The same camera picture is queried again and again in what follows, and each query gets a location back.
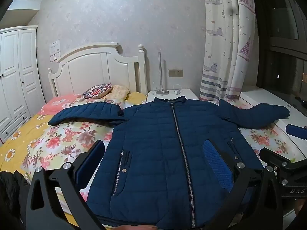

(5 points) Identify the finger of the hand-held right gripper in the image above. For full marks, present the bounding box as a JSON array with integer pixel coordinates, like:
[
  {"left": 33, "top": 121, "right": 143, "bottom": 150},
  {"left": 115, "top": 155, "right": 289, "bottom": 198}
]
[
  {"left": 260, "top": 147, "right": 307, "bottom": 186},
  {"left": 285, "top": 124, "right": 307, "bottom": 140}
]

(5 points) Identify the yellow daisy bed sheet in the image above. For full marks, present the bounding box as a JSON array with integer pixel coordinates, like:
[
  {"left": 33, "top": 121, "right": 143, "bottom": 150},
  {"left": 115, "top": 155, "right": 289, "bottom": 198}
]
[{"left": 0, "top": 113, "right": 52, "bottom": 176}]

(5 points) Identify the blue puffer jacket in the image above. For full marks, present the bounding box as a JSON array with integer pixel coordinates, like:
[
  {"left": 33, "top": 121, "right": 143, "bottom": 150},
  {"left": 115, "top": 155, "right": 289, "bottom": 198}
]
[{"left": 47, "top": 95, "right": 291, "bottom": 229}]

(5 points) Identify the yellow pillow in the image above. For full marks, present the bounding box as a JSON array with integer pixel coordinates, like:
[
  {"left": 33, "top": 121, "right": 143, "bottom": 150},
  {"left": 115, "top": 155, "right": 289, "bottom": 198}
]
[{"left": 125, "top": 91, "right": 147, "bottom": 104}]

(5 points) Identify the pink floral pillow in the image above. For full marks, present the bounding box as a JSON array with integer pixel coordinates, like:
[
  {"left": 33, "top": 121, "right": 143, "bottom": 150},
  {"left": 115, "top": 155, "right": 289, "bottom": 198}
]
[{"left": 38, "top": 93, "right": 83, "bottom": 114}]

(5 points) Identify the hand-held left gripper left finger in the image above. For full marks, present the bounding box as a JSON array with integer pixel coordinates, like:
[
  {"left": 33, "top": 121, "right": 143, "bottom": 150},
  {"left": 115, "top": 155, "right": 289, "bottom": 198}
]
[{"left": 25, "top": 139, "right": 106, "bottom": 230}]

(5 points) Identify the sailboat print curtain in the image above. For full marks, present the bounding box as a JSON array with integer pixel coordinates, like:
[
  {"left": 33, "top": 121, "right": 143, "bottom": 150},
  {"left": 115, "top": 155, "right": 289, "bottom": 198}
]
[{"left": 200, "top": 0, "right": 257, "bottom": 102}]

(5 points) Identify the pale floral pillow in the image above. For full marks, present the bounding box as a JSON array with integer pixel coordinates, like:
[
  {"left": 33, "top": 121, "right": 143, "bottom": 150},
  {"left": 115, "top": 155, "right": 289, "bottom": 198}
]
[{"left": 103, "top": 85, "right": 130, "bottom": 101}]

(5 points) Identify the embroidered round cushion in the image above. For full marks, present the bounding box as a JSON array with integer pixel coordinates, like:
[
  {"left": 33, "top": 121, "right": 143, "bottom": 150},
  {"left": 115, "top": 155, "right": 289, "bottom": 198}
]
[{"left": 81, "top": 83, "right": 113, "bottom": 99}]

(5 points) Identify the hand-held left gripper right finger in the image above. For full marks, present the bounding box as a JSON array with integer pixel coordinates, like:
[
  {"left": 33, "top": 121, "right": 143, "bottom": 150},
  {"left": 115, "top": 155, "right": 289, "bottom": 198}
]
[{"left": 203, "top": 139, "right": 284, "bottom": 230}]

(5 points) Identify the white wall notice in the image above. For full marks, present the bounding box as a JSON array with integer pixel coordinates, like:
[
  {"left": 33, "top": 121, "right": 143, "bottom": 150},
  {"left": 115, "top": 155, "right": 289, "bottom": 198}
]
[{"left": 49, "top": 39, "right": 61, "bottom": 54}]

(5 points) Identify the white wardrobe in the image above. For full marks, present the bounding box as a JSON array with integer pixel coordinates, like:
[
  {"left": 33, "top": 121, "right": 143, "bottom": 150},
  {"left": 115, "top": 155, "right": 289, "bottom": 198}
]
[{"left": 0, "top": 25, "right": 46, "bottom": 145}]

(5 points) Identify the floral quilt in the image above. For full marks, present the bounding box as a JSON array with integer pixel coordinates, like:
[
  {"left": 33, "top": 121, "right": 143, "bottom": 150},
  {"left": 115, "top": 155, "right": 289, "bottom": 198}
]
[{"left": 21, "top": 98, "right": 299, "bottom": 228}]

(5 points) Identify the dark cloth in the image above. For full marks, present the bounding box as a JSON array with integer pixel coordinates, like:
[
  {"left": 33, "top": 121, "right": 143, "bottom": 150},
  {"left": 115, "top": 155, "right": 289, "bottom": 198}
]
[{"left": 0, "top": 170, "right": 30, "bottom": 230}]

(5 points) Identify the dark window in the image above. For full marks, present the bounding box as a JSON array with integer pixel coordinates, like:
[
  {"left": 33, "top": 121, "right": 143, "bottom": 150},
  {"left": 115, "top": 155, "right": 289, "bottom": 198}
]
[{"left": 252, "top": 0, "right": 307, "bottom": 101}]

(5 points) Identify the white bed headboard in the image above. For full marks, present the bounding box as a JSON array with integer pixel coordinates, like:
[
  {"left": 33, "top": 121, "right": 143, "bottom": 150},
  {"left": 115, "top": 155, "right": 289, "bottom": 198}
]
[{"left": 47, "top": 42, "right": 148, "bottom": 98}]

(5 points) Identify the white charger cable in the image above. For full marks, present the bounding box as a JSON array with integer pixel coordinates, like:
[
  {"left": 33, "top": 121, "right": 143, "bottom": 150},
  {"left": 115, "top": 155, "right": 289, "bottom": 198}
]
[{"left": 152, "top": 84, "right": 183, "bottom": 96}]

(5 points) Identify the white nightstand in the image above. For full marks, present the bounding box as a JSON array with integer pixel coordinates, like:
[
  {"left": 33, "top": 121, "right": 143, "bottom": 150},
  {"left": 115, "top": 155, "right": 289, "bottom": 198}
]
[{"left": 146, "top": 89, "right": 200, "bottom": 104}]

